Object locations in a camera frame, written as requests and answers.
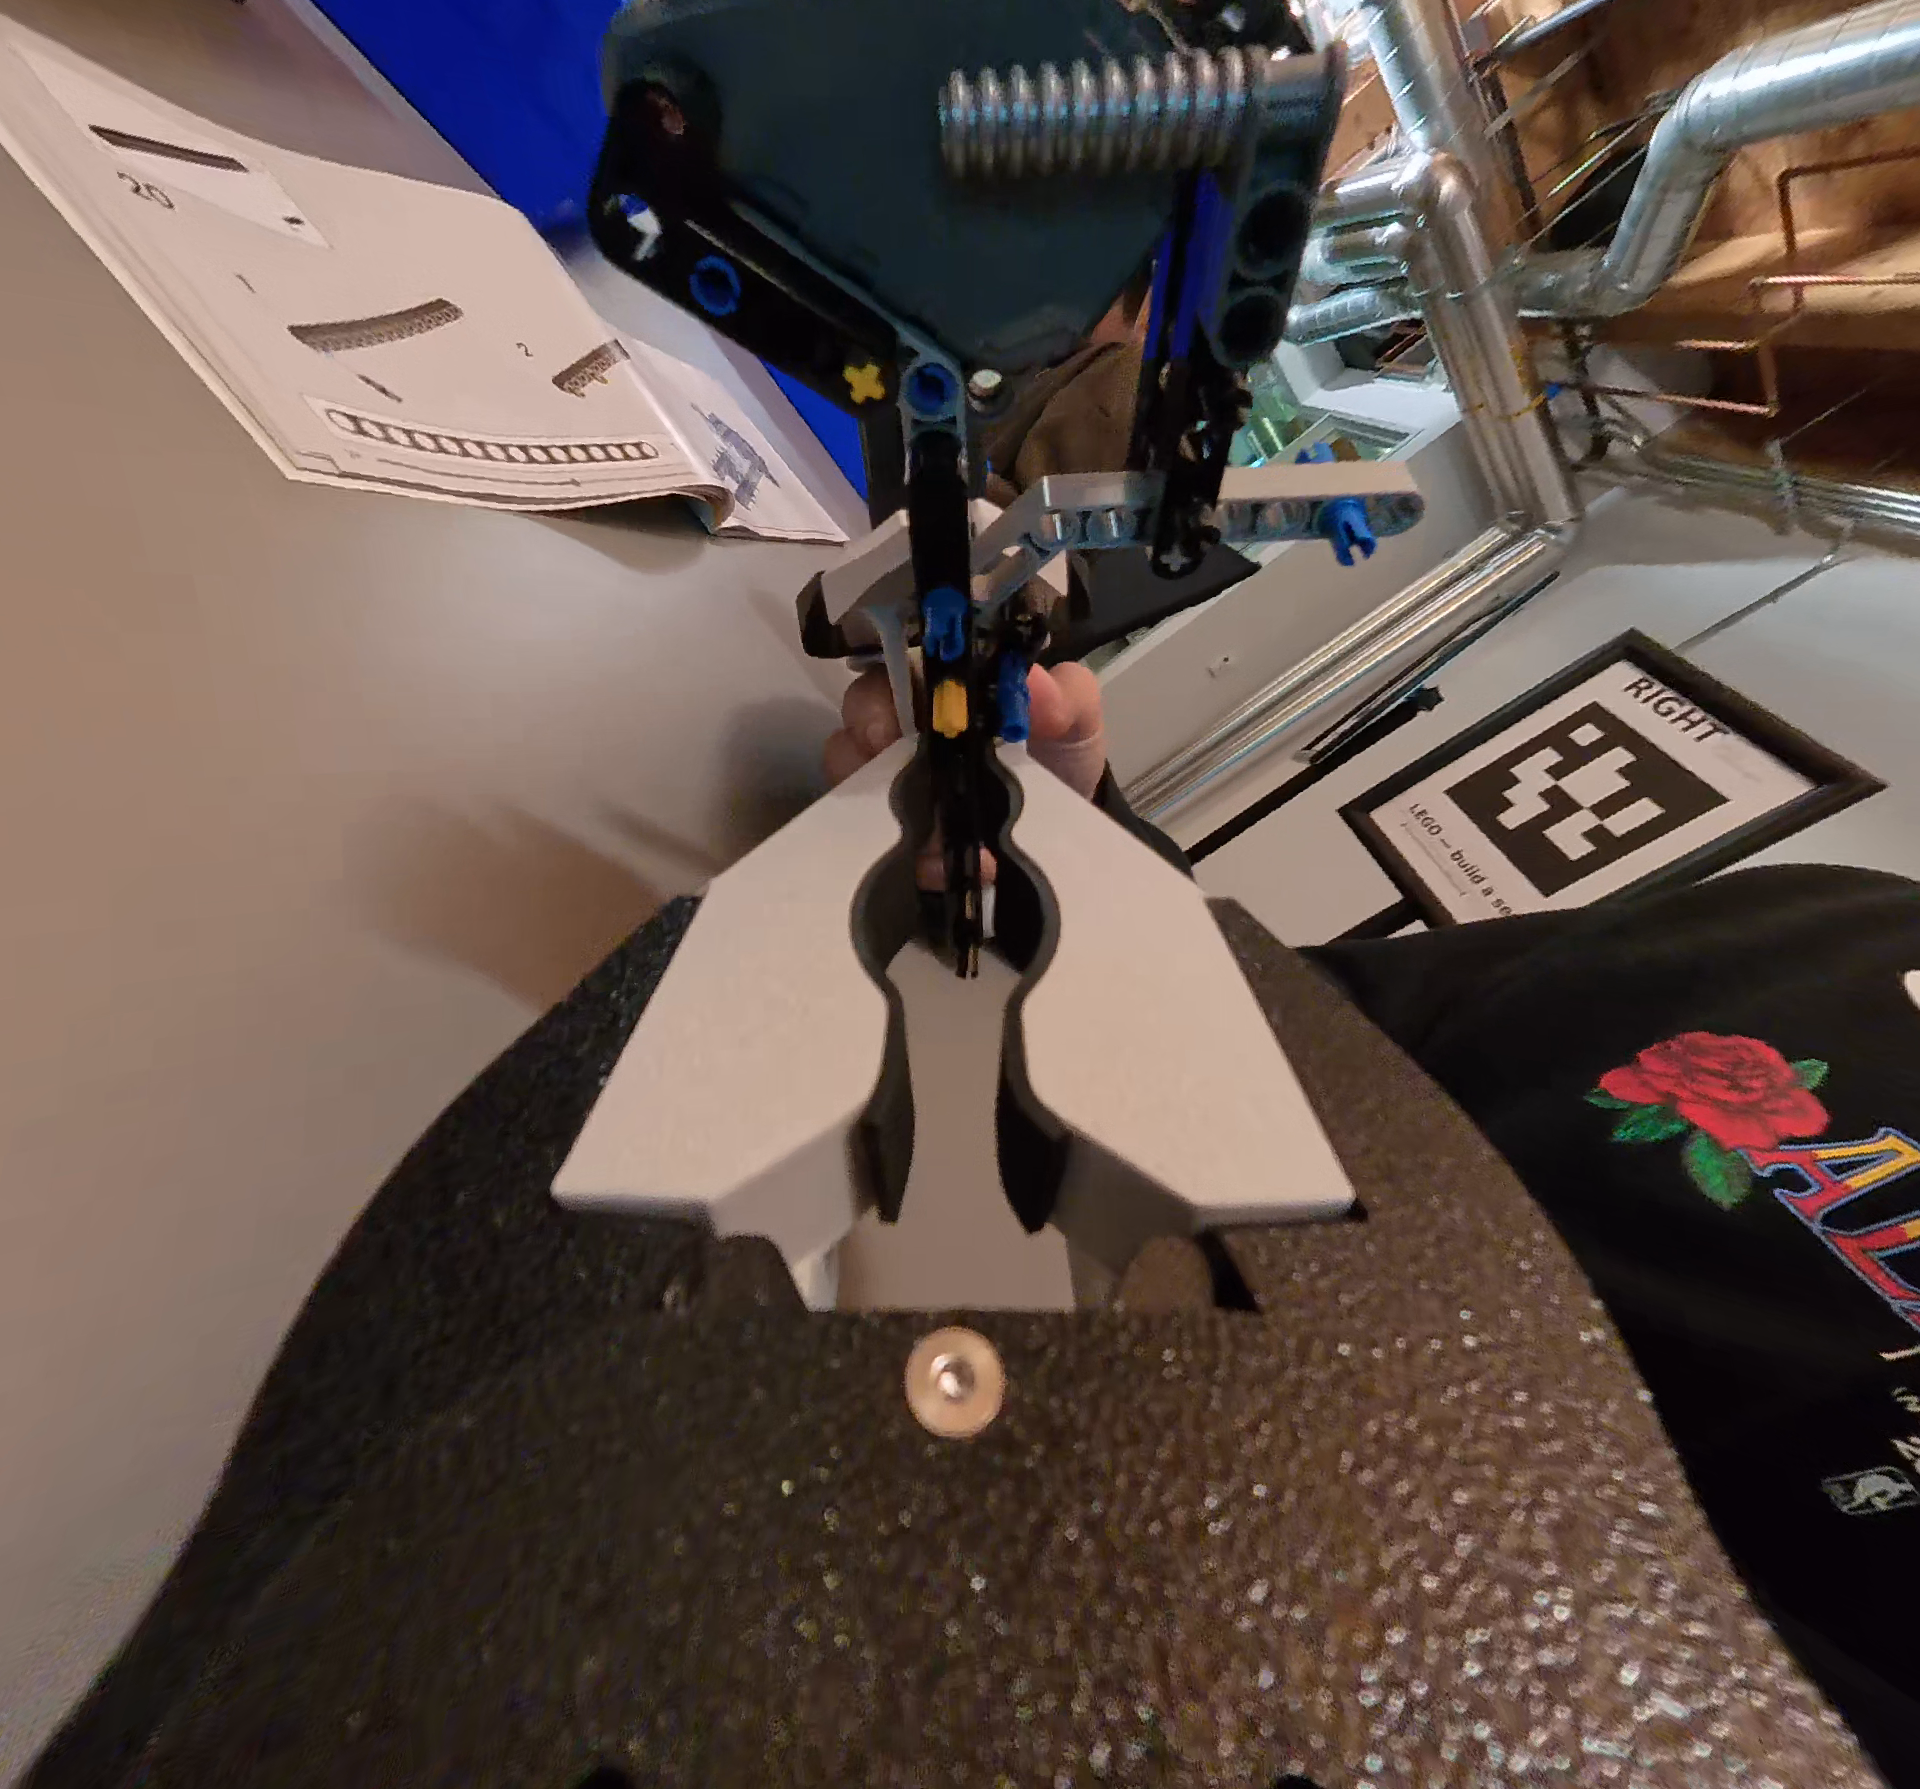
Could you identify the silver pipe bundle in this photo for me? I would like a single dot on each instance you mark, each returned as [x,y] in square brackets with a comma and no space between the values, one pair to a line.
[1477,366]

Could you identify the black framed marker sign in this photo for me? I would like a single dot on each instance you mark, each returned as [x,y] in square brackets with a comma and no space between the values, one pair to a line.
[1592,794]

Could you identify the person's right hand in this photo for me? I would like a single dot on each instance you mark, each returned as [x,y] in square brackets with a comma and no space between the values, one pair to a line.
[859,735]

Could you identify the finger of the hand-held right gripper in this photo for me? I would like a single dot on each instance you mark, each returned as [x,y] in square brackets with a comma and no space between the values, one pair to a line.
[871,572]

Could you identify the white instruction booklet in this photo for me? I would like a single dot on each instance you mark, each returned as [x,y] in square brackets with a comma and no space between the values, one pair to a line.
[377,315]

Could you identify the blue divided bin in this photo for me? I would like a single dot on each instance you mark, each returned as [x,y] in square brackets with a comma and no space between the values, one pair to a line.
[448,20]

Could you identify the silver ventilation duct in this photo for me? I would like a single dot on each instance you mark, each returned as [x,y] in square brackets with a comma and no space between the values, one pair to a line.
[1774,95]

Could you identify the grey black toy brick chassis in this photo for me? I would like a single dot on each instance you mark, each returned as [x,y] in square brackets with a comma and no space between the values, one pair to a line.
[839,95]

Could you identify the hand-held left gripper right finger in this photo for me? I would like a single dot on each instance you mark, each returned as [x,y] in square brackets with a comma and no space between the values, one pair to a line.
[1185,1068]

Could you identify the person's black printed shirt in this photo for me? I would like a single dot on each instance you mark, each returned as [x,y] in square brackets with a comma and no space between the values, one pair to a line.
[1649,1295]

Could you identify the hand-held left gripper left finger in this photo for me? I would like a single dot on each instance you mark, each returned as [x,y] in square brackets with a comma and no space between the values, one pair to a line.
[705,1068]

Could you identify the large blue bin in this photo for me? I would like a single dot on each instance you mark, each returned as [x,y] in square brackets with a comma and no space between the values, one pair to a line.
[817,433]

